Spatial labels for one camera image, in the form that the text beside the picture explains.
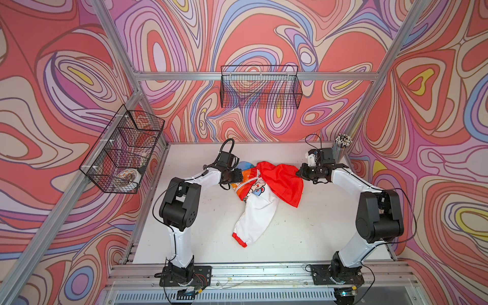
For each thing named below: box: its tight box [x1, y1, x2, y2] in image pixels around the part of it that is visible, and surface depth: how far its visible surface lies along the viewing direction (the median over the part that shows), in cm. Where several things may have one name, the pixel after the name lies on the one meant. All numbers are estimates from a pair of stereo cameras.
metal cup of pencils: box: [331, 133, 353, 165], surface depth 100 cm
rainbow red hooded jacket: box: [231, 161, 304, 248], surface depth 93 cm
